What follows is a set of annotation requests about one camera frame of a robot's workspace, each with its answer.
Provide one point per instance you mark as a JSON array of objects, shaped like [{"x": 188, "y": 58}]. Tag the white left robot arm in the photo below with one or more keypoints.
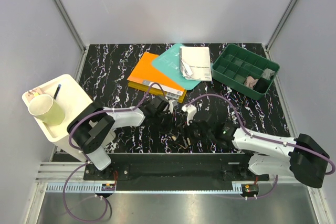
[{"x": 89, "y": 130}]

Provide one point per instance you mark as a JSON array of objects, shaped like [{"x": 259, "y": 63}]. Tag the blue black pen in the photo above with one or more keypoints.
[{"x": 57, "y": 91}]

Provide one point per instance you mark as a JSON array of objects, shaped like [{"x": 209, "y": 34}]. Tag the grey underwear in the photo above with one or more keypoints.
[{"x": 268, "y": 74}]

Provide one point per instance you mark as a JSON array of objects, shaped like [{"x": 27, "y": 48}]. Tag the teal plastic board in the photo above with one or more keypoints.
[{"x": 169, "y": 64}]

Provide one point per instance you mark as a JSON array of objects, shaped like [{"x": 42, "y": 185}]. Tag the pink rolled underwear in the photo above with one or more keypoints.
[{"x": 250, "y": 82}]

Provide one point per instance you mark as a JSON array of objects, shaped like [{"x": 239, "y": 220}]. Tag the pink sticky note pad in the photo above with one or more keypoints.
[{"x": 30, "y": 94}]

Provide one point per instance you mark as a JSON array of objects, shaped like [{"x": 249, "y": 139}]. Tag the green paper cup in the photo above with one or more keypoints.
[{"x": 46, "y": 109}]

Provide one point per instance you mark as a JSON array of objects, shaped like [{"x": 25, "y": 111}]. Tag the beige underwear navy trim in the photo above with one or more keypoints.
[{"x": 181, "y": 141}]

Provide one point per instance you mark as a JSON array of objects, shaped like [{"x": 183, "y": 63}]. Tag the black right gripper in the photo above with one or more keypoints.
[{"x": 191, "y": 123}]

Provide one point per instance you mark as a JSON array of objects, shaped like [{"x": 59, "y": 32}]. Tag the yellow binder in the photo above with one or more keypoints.
[{"x": 156, "y": 91}]

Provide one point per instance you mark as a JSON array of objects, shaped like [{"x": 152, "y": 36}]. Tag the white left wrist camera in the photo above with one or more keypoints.
[{"x": 171, "y": 105}]

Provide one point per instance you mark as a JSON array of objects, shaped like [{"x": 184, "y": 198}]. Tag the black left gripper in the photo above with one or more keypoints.
[{"x": 168, "y": 126}]

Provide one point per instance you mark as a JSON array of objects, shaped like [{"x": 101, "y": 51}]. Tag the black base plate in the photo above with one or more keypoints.
[{"x": 175, "y": 172}]

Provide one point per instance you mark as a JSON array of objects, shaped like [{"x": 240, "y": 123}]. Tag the cream plastic bin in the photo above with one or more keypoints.
[{"x": 73, "y": 100}]

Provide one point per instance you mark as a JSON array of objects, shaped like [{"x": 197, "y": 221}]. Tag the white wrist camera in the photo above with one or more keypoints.
[
  {"x": 171, "y": 105},
  {"x": 190, "y": 111}
]

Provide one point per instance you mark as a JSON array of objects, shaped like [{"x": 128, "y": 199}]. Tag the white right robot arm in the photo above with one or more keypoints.
[{"x": 301, "y": 158}]

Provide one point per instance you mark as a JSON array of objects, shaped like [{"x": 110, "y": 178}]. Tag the green compartment tray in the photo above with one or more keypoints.
[{"x": 235, "y": 64}]

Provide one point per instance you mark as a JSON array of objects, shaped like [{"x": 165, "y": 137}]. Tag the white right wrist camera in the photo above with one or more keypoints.
[{"x": 190, "y": 111}]

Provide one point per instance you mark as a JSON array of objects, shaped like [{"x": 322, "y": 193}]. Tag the orange folder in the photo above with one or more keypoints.
[{"x": 144, "y": 74}]

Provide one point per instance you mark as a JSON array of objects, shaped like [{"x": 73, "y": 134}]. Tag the white Canon safety booklet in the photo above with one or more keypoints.
[{"x": 195, "y": 63}]

